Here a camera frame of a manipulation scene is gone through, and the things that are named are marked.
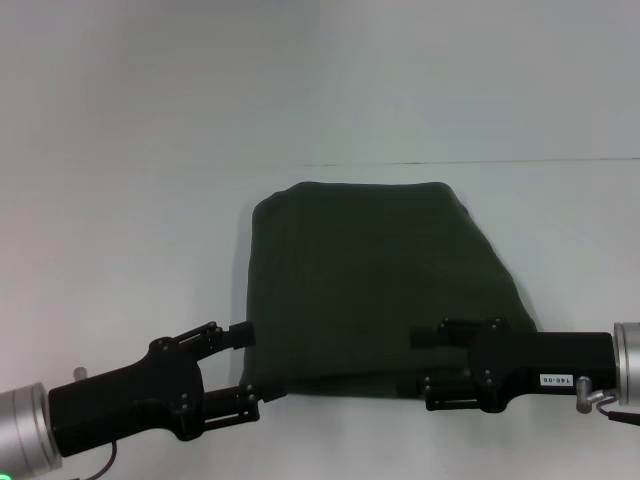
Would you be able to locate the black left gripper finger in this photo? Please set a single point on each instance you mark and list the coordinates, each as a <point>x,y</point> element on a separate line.
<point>240,335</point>
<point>235,405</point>

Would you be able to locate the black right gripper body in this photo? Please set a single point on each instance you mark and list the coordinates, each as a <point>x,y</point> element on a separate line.
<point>530,362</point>

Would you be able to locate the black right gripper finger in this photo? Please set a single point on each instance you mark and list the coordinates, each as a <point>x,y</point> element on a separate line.
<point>445,334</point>
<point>450,392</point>

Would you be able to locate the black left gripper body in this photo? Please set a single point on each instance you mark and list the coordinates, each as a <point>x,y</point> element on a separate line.
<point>135,395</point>

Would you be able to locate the dark green t-shirt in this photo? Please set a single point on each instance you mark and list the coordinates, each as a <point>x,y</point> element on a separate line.
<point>375,280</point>

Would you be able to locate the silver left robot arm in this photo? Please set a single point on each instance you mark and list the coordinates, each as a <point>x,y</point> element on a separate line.
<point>27,430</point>

